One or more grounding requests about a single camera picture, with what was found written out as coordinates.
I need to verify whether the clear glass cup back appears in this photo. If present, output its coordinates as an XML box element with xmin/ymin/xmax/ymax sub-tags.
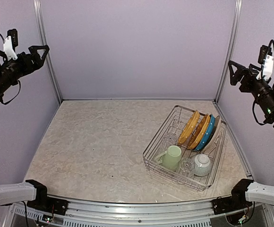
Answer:
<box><xmin>161</xmin><ymin>132</ymin><xmax>178</xmax><ymax>149</ymax></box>

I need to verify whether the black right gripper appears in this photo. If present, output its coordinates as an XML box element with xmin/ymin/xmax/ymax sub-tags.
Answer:
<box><xmin>229</xmin><ymin>60</ymin><xmax>274</xmax><ymax>120</ymax></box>

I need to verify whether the white green ceramic bowl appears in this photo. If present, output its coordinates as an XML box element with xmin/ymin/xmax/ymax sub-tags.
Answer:
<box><xmin>194</xmin><ymin>154</ymin><xmax>212</xmax><ymax>176</ymax></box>

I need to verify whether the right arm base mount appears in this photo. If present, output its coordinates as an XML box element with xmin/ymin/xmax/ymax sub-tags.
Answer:
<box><xmin>211</xmin><ymin>179</ymin><xmax>254</xmax><ymax>215</ymax></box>

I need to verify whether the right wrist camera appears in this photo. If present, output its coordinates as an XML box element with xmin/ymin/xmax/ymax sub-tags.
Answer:
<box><xmin>256</xmin><ymin>45</ymin><xmax>274</xmax><ymax>82</ymax></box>

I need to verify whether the left aluminium corner post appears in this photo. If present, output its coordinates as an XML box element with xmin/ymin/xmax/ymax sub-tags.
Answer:
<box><xmin>32</xmin><ymin>0</ymin><xmax>63</xmax><ymax>105</ymax></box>

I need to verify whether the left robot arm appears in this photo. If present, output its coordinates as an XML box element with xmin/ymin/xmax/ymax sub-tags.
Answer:
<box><xmin>0</xmin><ymin>29</ymin><xmax>52</xmax><ymax>210</ymax></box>

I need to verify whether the aluminium corner post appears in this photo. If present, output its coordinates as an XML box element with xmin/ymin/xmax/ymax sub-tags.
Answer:
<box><xmin>32</xmin><ymin>0</ymin><xmax>63</xmax><ymax>105</ymax></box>
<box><xmin>214</xmin><ymin>0</ymin><xmax>243</xmax><ymax>105</ymax></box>

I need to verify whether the aluminium front frame rail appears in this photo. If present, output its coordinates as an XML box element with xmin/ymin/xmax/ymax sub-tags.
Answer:
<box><xmin>3</xmin><ymin>199</ymin><xmax>274</xmax><ymax>227</ymax></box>

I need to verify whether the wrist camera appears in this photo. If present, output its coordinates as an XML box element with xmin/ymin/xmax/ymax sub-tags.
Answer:
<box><xmin>256</xmin><ymin>45</ymin><xmax>274</xmax><ymax>82</ymax></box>
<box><xmin>3</xmin><ymin>28</ymin><xmax>18</xmax><ymax>61</ymax></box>

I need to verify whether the blue polka dot plate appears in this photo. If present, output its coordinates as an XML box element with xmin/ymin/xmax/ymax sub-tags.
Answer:
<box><xmin>194</xmin><ymin>114</ymin><xmax>215</xmax><ymax>151</ymax></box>

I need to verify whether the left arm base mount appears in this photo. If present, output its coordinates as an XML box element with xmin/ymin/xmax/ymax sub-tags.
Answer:
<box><xmin>26</xmin><ymin>180</ymin><xmax>69</xmax><ymax>216</ymax></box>

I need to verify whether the metal wire dish rack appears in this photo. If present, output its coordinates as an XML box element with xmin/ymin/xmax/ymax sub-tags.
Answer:
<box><xmin>143</xmin><ymin>105</ymin><xmax>226</xmax><ymax>191</ymax></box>

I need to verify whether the light green mug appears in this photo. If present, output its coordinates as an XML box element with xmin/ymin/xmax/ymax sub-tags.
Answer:
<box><xmin>154</xmin><ymin>145</ymin><xmax>182</xmax><ymax>171</ymax></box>

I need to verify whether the clear glass cup front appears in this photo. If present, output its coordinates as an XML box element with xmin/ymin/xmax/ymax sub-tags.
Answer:
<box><xmin>180</xmin><ymin>158</ymin><xmax>195</xmax><ymax>177</ymax></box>

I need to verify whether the clear glass cup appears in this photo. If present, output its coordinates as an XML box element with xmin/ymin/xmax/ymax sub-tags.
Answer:
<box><xmin>180</xmin><ymin>158</ymin><xmax>195</xmax><ymax>177</ymax></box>
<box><xmin>161</xmin><ymin>132</ymin><xmax>178</xmax><ymax>149</ymax></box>

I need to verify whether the yellow polka dot plate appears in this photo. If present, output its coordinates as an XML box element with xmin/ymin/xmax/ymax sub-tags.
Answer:
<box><xmin>178</xmin><ymin>110</ymin><xmax>200</xmax><ymax>144</ymax></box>
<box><xmin>188</xmin><ymin>114</ymin><xmax>210</xmax><ymax>149</ymax></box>

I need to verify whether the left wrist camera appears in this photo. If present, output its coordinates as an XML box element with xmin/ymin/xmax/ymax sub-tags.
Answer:
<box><xmin>3</xmin><ymin>28</ymin><xmax>18</xmax><ymax>61</ymax></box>

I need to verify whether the right aluminium corner post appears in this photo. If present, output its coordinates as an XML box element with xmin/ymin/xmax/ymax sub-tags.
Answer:
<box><xmin>214</xmin><ymin>0</ymin><xmax>243</xmax><ymax>105</ymax></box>

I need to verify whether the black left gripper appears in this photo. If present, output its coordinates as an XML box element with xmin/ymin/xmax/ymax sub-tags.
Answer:
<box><xmin>0</xmin><ymin>44</ymin><xmax>50</xmax><ymax>96</ymax></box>

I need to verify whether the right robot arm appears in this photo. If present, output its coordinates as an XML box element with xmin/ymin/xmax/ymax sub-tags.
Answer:
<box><xmin>223</xmin><ymin>40</ymin><xmax>274</xmax><ymax>210</ymax></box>

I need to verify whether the cream floral plate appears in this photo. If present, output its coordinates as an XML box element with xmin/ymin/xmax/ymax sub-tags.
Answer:
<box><xmin>202</xmin><ymin>115</ymin><xmax>222</xmax><ymax>152</ymax></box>

